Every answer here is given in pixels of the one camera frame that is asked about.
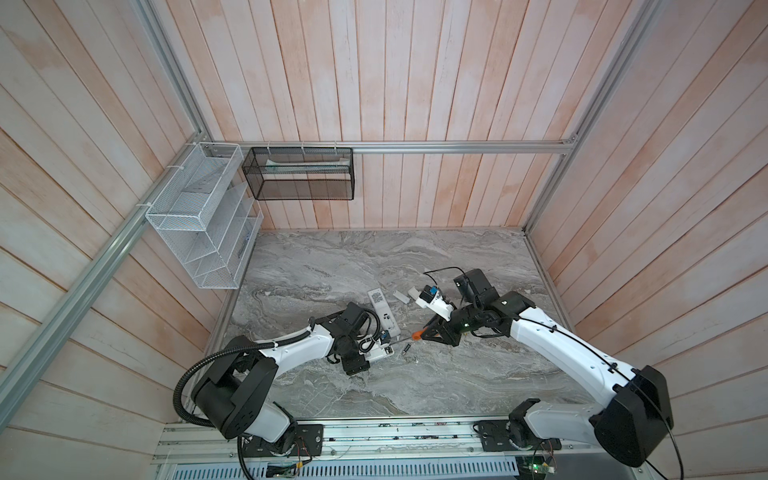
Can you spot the short white remote control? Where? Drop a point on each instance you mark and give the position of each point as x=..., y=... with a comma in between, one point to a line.
x=379, y=352

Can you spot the horizontal aluminium wall rail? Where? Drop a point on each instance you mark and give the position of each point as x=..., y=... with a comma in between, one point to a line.
x=427, y=147

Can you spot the left aluminium wall rail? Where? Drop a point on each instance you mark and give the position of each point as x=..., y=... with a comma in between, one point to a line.
x=28, y=366

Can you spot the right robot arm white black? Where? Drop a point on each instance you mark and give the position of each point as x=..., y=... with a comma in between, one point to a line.
x=630, y=413

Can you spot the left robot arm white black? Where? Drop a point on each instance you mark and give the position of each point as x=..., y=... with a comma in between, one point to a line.
x=228, y=390

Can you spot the long white remote control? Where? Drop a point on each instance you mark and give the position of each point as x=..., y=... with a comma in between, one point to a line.
x=384, y=312

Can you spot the orange handled screwdriver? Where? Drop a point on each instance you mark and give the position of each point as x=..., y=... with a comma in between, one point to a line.
x=408, y=338

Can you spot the white wire mesh shelf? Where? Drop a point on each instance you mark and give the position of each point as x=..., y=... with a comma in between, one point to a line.
x=207, y=218

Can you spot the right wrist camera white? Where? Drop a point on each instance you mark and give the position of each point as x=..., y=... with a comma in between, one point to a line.
x=431, y=298

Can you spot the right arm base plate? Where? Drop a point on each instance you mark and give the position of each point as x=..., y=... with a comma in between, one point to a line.
x=506, y=435

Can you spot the white battery compartment cover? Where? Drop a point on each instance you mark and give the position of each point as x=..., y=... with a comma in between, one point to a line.
x=401, y=297

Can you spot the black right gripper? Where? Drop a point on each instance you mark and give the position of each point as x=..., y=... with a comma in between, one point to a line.
x=441, y=335

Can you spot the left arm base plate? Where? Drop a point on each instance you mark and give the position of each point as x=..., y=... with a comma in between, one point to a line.
x=303, y=441

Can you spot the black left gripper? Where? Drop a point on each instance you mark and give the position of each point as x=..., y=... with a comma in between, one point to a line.
x=356, y=365

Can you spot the black wire mesh basket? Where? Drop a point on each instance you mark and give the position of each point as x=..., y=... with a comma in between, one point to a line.
x=300, y=173

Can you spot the aluminium rail base frame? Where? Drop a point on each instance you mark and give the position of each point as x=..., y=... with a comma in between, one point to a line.
x=422, y=447

